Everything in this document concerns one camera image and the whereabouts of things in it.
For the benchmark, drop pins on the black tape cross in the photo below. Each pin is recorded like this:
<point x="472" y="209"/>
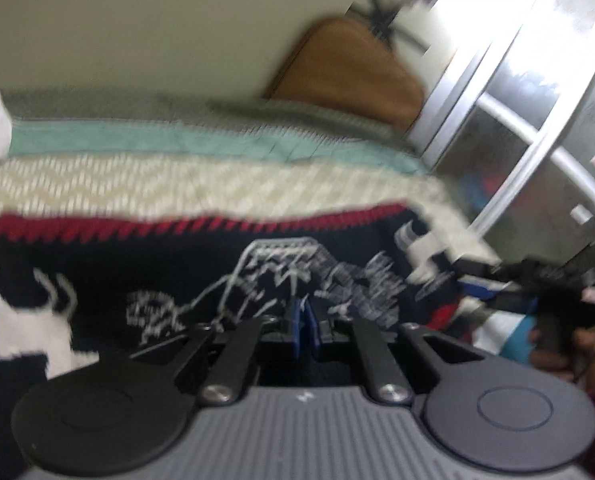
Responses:
<point x="380" y="15"/>

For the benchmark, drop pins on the silver window frame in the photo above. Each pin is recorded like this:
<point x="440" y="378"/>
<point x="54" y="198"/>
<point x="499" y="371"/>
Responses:
<point x="507" y="75"/>

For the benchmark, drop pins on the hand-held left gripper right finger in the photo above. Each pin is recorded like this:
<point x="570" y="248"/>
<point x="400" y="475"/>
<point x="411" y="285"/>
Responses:
<point x="313" y="331"/>

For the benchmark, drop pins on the person's right hand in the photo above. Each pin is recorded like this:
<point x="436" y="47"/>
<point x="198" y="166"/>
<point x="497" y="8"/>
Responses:
<point x="585" y="347"/>

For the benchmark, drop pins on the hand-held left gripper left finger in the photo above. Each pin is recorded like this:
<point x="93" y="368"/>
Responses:
<point x="296" y="329"/>

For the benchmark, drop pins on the brown cushion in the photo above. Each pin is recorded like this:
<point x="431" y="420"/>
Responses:
<point x="352" y="75"/>

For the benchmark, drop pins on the navy deer print sweater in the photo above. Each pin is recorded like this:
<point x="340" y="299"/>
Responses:
<point x="127" y="270"/>

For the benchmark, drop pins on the white teal striped cloth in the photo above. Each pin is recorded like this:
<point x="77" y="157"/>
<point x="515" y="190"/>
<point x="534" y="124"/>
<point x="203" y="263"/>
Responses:
<point x="502" y="332"/>

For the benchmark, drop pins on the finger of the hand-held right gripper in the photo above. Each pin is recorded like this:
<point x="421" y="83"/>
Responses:
<point x="480" y="287"/>

